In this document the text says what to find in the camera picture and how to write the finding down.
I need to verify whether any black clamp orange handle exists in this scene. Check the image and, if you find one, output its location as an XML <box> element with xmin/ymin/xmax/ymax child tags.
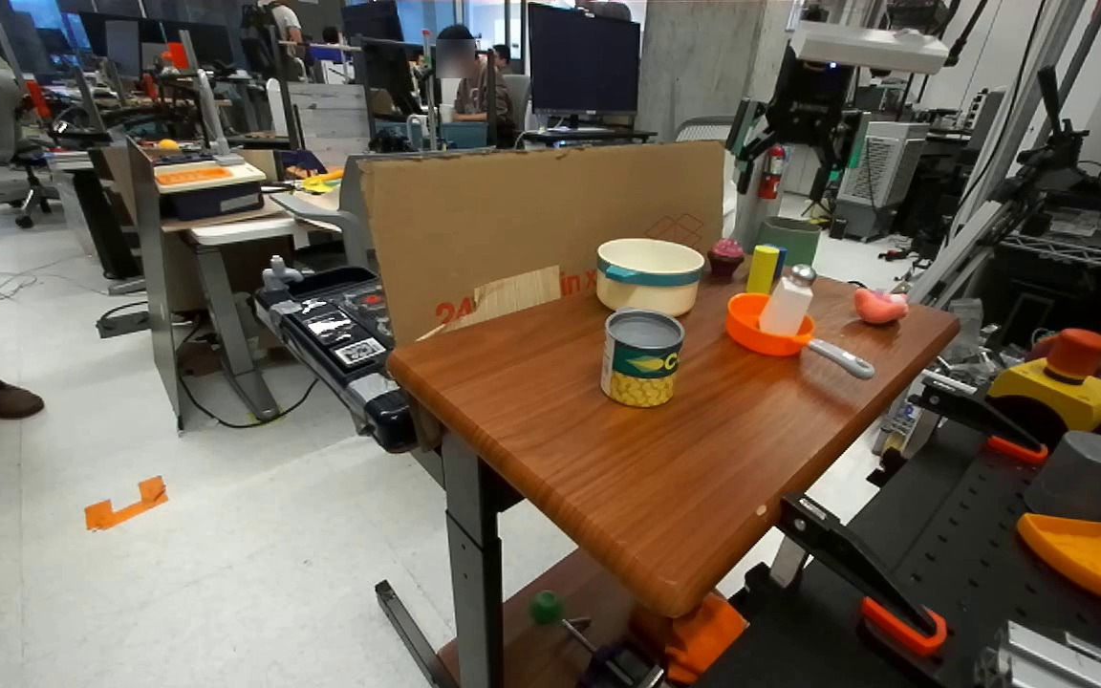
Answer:
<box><xmin>911</xmin><ymin>378</ymin><xmax>1056</xmax><ymax>470</ymax></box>
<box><xmin>773</xmin><ymin>492</ymin><xmax>952</xmax><ymax>666</ymax></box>

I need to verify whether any yellow cylinder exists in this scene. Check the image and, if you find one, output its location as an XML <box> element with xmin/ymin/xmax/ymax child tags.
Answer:
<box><xmin>744</xmin><ymin>241</ymin><xmax>782</xmax><ymax>298</ymax></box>

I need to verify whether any black desktop printer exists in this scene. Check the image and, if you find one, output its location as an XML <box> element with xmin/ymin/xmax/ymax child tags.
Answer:
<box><xmin>149</xmin><ymin>154</ymin><xmax>272</xmax><ymax>222</ymax></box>

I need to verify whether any gray cylinder block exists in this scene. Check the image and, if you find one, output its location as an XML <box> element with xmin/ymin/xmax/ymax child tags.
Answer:
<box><xmin>1019</xmin><ymin>428</ymin><xmax>1101</xmax><ymax>518</ymax></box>

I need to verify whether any orange triangular plastic piece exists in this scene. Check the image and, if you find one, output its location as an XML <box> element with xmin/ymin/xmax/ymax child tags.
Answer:
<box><xmin>1014</xmin><ymin>509</ymin><xmax>1101</xmax><ymax>605</ymax></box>

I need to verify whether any black perforated board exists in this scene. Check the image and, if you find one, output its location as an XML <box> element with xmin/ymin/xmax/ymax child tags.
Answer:
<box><xmin>697</xmin><ymin>411</ymin><xmax>1101</xmax><ymax>688</ymax></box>

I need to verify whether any pink plush toy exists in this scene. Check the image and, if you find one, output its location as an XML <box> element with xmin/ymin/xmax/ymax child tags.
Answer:
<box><xmin>850</xmin><ymin>286</ymin><xmax>913</xmax><ymax>332</ymax></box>

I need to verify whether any seated person dark hair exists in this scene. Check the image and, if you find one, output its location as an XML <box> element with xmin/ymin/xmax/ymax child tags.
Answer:
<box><xmin>430</xmin><ymin>24</ymin><xmax>521</xmax><ymax>147</ymax></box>

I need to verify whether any corn tin can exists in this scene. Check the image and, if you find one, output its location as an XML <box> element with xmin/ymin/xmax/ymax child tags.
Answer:
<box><xmin>595</xmin><ymin>306</ymin><xmax>688</xmax><ymax>411</ymax></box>

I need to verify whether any pink cupcake toy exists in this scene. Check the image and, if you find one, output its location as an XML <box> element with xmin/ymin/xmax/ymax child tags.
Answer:
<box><xmin>706</xmin><ymin>233</ymin><xmax>749</xmax><ymax>277</ymax></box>

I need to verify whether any gray metal table leg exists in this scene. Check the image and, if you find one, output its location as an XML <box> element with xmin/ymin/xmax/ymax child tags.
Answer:
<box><xmin>371</xmin><ymin>433</ymin><xmax>508</xmax><ymax>688</ymax></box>

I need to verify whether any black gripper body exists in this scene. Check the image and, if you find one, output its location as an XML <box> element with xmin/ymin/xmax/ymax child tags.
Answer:
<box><xmin>763</xmin><ymin>49</ymin><xmax>864</xmax><ymax>146</ymax></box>

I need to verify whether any orange floor bracket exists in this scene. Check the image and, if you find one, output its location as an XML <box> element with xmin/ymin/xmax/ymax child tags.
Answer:
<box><xmin>80</xmin><ymin>472</ymin><xmax>172</xmax><ymax>535</ymax></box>

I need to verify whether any white ventilated unit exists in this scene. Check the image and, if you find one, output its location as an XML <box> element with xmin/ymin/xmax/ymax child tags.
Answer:
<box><xmin>857</xmin><ymin>119</ymin><xmax>935</xmax><ymax>215</ymax></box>

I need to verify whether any black labelled equipment rack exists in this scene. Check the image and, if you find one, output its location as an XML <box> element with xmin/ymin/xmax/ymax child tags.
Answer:
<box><xmin>252</xmin><ymin>263</ymin><xmax>420</xmax><ymax>456</ymax></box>

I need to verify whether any white salt shaker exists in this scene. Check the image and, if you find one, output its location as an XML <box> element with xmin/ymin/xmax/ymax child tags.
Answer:
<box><xmin>760</xmin><ymin>258</ymin><xmax>820</xmax><ymax>341</ymax></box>

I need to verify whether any yellow emergency stop box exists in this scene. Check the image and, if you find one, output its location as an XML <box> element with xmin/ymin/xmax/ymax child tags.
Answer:
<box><xmin>983</xmin><ymin>324</ymin><xmax>1101</xmax><ymax>436</ymax></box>

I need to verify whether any small green knob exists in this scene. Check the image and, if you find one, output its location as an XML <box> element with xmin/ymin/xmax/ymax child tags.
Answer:
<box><xmin>526</xmin><ymin>587</ymin><xmax>568</xmax><ymax>625</ymax></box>

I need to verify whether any black computer monitor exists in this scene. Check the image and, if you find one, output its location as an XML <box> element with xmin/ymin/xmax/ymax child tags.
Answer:
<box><xmin>522</xmin><ymin>0</ymin><xmax>643</xmax><ymax>129</ymax></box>

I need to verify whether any gray office desk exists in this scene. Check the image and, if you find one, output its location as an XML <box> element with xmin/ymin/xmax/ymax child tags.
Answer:
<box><xmin>126</xmin><ymin>138</ymin><xmax>307</xmax><ymax>433</ymax></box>

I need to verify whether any red fire extinguisher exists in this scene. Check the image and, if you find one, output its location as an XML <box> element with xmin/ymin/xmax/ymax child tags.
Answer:
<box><xmin>754</xmin><ymin>146</ymin><xmax>792</xmax><ymax>205</ymax></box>

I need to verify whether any orange toy frying pan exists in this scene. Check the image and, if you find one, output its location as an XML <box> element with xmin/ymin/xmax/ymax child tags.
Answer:
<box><xmin>724</xmin><ymin>290</ymin><xmax>878</xmax><ymax>383</ymax></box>

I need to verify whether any brown cardboard sheet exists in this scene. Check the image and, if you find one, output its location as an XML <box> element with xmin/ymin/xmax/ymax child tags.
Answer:
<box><xmin>360</xmin><ymin>138</ymin><xmax>730</xmax><ymax>350</ymax></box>

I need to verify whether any cream pot teal trim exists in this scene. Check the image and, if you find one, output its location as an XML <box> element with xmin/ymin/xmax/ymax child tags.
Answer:
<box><xmin>591</xmin><ymin>233</ymin><xmax>711</xmax><ymax>322</ymax></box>

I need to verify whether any orange clamp part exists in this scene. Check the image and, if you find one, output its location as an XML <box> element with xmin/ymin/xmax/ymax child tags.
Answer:
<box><xmin>661</xmin><ymin>593</ymin><xmax>754</xmax><ymax>688</ymax></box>

